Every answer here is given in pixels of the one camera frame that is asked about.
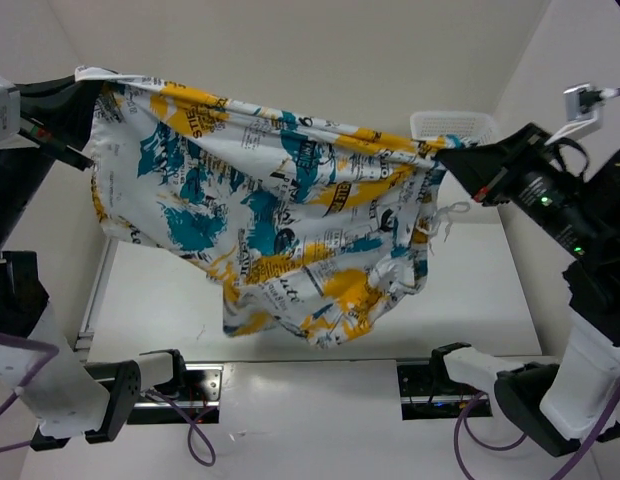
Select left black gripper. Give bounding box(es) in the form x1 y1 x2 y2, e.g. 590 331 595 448
0 62 105 241

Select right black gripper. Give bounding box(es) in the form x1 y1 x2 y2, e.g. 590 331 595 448
436 115 606 247

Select patterned white yellow teal shorts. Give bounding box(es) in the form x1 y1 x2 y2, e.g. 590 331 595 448
74 67 471 349

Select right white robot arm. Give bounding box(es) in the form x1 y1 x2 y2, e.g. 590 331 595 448
428 124 620 457

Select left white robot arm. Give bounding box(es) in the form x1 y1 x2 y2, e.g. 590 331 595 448
0 77 190 451

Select white plastic basket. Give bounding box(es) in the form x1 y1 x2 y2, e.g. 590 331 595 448
410 111 500 145

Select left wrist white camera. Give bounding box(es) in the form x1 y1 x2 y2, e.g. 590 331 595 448
0 76 21 143

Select wrist white camera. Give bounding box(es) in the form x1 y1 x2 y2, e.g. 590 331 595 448
563 83 605 140
0 76 21 143

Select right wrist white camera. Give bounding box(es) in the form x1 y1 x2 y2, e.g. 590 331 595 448
563 83 605 140

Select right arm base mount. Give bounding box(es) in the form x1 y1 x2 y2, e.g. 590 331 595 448
396 361 478 421

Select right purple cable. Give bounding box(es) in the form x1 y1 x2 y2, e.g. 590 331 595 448
452 84 620 480

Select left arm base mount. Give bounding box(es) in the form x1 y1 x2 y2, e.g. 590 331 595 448
86 362 224 425

